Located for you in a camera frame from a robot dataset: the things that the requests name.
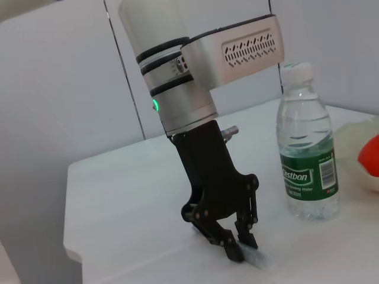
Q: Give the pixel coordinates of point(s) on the clear green-label water bottle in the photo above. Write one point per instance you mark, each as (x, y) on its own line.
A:
(308, 133)

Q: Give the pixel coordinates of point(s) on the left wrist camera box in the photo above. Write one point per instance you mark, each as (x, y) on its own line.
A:
(242, 56)

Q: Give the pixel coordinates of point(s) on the red-orange fruit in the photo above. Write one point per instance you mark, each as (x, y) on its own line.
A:
(370, 159)

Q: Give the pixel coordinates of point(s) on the green glass fruit bowl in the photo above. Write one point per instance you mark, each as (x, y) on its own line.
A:
(349, 142)

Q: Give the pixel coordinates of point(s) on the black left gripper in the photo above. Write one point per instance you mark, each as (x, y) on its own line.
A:
(207, 171)

